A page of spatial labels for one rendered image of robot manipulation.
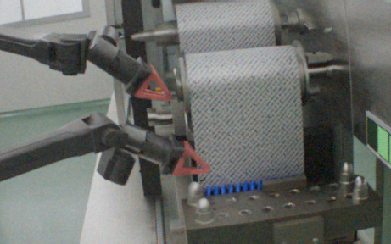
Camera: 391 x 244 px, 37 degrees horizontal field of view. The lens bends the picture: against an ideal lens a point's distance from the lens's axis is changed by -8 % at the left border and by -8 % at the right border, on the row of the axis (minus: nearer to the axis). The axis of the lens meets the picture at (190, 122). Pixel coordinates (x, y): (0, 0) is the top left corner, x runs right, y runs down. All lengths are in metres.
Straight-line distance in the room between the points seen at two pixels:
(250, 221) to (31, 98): 6.05
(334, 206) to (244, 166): 0.25
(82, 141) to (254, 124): 0.36
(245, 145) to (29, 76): 5.85
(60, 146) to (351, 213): 0.59
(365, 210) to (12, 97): 6.19
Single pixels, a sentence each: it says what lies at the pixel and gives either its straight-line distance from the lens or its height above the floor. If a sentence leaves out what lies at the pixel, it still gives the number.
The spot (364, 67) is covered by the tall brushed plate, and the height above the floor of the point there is 1.30.
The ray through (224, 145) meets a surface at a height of 1.12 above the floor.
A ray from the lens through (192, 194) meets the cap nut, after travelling 1.27.
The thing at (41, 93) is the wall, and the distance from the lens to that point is 7.08.
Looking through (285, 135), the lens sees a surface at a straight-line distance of 1.34.
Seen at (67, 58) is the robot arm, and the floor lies 1.34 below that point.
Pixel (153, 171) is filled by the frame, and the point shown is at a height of 0.97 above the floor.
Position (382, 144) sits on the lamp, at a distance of 1.09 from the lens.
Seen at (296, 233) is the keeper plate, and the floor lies 1.00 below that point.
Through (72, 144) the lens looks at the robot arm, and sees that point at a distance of 1.22.
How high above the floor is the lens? 1.52
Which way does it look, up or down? 15 degrees down
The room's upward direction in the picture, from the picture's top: 6 degrees counter-clockwise
